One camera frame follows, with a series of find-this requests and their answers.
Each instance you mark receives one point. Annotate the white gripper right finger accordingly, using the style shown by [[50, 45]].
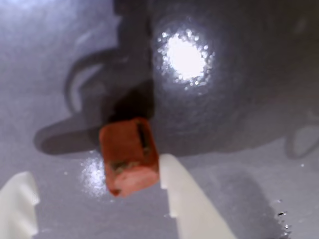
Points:
[[184, 194]]

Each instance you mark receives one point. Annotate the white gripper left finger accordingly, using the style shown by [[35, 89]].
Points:
[[15, 206]]

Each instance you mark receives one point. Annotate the red-brown cube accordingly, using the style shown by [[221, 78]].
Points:
[[124, 149]]

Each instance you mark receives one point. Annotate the black table mat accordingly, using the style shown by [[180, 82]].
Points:
[[249, 174]]

